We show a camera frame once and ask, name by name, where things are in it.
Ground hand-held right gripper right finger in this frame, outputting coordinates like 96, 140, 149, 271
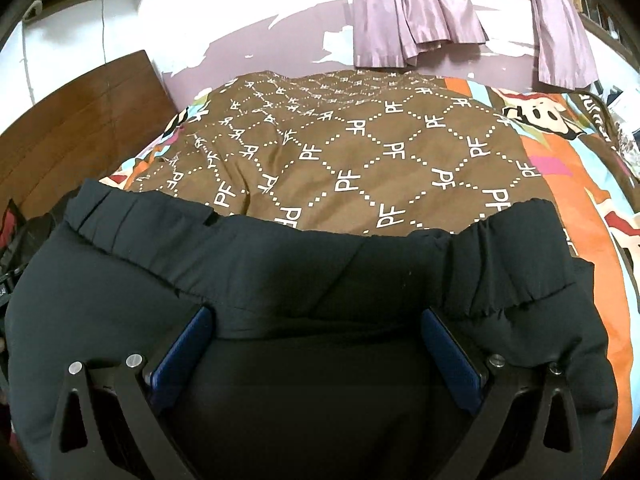
420, 307, 587, 480

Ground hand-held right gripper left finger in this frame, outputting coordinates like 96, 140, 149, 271
50, 305, 217, 480

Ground black pants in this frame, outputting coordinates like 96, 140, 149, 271
7, 177, 619, 480

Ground pile of dark clothes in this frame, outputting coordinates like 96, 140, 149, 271
0, 199, 68, 321

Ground colourful cartoon bedsheet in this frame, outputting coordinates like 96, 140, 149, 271
97, 76, 640, 461

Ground brown patterned blanket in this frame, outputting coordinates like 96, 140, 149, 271
125, 71, 561, 239

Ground wooden headboard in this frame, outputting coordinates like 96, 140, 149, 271
0, 50, 177, 221

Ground narrow purple curtain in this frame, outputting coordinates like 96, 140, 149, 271
527, 0, 600, 89

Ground wide purple curtain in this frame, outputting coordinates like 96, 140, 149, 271
352, 0, 489, 69

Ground wooden wall niche frame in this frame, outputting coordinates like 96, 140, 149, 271
24, 0, 97, 22

